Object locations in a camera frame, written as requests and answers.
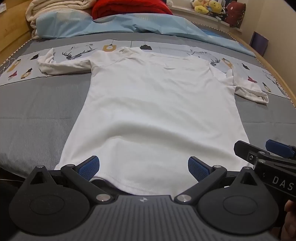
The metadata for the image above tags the cream fleece blanket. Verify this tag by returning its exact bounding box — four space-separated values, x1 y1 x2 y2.
25 0 97 40

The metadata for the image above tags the yellow spotted plush toy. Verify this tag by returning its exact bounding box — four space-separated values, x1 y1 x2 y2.
208 0 228 20

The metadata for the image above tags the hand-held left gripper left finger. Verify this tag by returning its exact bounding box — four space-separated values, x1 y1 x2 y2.
28 156 114 205

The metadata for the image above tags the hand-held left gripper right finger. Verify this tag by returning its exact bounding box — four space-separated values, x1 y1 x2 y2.
174 156 263 205

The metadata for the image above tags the grey printed bed cover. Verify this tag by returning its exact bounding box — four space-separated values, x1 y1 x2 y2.
0 32 296 179

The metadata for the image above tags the white t-shirt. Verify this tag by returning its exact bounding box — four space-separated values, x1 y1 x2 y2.
37 46 270 196

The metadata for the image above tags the red blanket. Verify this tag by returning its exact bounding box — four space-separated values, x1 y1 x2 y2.
91 0 174 19

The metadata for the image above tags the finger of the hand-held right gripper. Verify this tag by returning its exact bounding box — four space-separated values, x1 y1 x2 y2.
234 141 263 163
265 139 296 160

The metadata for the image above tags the dark red plush pillow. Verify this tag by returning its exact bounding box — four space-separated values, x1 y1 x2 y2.
225 1 247 29

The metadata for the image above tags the pale yellow plush toy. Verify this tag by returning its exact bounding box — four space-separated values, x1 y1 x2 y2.
191 0 210 14

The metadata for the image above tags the purple box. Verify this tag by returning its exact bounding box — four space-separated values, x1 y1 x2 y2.
249 31 269 57

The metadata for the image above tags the person's right hand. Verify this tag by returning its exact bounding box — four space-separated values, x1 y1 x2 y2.
284 200 296 234

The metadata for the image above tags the white window ledge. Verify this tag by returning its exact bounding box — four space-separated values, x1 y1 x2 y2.
168 4 242 32

